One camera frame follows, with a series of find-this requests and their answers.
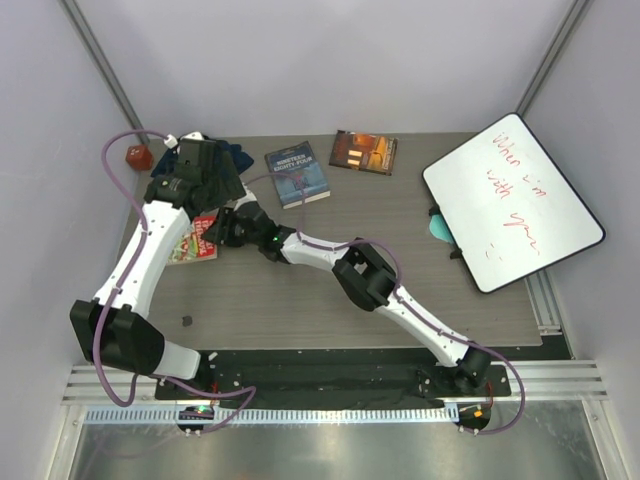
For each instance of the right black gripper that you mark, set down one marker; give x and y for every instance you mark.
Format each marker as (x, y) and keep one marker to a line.
(224, 220)

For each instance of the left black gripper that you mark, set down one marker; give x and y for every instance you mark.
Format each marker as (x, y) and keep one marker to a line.
(229, 188)

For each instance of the red paperback book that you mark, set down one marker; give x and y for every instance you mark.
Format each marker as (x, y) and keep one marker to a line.
(192, 247)

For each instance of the blue nineteen eighty-four book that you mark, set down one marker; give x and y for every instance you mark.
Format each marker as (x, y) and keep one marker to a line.
(297, 175)

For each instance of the dark orange cover book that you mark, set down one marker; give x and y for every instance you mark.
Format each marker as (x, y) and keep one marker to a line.
(364, 152)

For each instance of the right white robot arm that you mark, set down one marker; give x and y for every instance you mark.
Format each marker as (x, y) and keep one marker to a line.
(367, 279)

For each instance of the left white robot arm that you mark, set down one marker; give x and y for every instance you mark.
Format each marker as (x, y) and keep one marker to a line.
(112, 328)

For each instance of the dark blue t shirt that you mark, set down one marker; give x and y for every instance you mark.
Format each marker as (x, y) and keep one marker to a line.
(172, 164)

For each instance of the red cube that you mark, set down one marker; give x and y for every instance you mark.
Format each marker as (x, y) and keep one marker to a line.
(139, 158)

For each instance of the white whiteboard with red writing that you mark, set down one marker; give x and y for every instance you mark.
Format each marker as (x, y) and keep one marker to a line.
(508, 207)

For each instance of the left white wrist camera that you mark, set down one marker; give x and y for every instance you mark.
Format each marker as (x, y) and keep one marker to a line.
(172, 142)

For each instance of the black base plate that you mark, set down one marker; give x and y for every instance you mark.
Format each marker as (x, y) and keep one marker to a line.
(330, 380)

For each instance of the aluminium rail frame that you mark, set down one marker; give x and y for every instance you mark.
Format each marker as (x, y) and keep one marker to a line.
(530, 381)

